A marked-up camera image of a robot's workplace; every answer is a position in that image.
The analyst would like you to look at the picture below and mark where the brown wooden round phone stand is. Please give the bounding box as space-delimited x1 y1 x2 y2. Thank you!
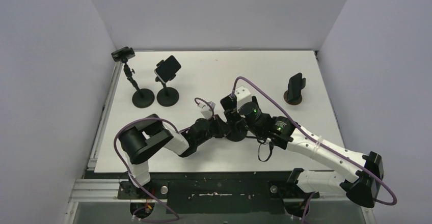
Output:
283 90 303 105

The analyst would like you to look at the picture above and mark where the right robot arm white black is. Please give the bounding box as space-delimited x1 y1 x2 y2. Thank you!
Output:
221 96 384 208

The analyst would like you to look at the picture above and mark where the purple-edged black smartphone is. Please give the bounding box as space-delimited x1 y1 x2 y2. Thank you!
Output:
220 95 237 111

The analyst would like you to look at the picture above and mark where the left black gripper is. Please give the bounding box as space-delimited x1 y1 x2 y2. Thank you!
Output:
196 114 232 146

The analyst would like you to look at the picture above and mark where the black round-base phone stand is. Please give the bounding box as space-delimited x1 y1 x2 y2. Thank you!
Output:
225 124 248 142

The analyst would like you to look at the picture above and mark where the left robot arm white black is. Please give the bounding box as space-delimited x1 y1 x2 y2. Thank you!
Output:
114 114 230 198

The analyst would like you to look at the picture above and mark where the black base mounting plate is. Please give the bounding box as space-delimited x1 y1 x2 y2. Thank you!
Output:
84 170 345 215

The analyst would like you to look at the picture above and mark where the dark blue-edged smartphone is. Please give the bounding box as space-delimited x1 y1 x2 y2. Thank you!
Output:
287 72 306 94

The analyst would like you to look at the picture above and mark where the aluminium frame rail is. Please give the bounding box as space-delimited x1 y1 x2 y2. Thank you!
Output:
62 64 122 223

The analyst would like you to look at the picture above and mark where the tall black tripod phone stand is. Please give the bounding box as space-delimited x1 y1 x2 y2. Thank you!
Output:
122 59 155 108

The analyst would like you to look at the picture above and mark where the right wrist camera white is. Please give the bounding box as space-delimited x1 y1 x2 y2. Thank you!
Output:
234 86 252 111

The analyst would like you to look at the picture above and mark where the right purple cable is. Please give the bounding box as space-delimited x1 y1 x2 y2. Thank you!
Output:
231 76 398 206

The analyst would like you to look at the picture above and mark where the black smartphone white edge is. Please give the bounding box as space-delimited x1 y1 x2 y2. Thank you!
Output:
154 55 181 83

